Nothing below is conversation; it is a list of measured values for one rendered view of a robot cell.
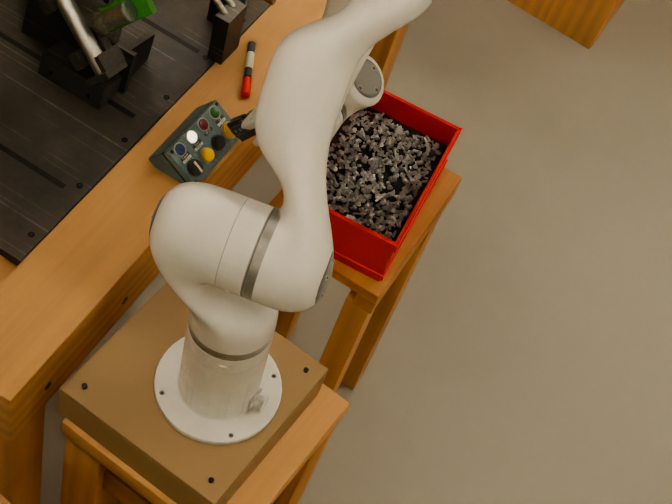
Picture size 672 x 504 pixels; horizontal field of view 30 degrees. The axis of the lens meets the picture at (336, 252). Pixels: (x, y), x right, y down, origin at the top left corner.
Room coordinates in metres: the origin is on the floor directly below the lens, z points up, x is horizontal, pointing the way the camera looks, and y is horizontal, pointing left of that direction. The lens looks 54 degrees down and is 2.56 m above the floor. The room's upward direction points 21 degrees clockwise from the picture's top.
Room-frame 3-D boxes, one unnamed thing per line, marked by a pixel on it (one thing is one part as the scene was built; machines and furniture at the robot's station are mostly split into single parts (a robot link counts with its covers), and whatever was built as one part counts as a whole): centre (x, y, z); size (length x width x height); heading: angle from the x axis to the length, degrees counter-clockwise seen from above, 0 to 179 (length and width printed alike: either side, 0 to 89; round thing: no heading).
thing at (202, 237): (0.89, 0.14, 1.24); 0.19 x 0.12 x 0.24; 89
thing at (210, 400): (0.89, 0.10, 1.02); 0.19 x 0.19 x 0.18
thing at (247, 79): (1.53, 0.27, 0.91); 0.13 x 0.02 x 0.02; 14
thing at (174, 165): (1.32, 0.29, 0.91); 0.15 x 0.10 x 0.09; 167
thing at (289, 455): (0.89, 0.09, 0.83); 0.32 x 0.32 x 0.04; 72
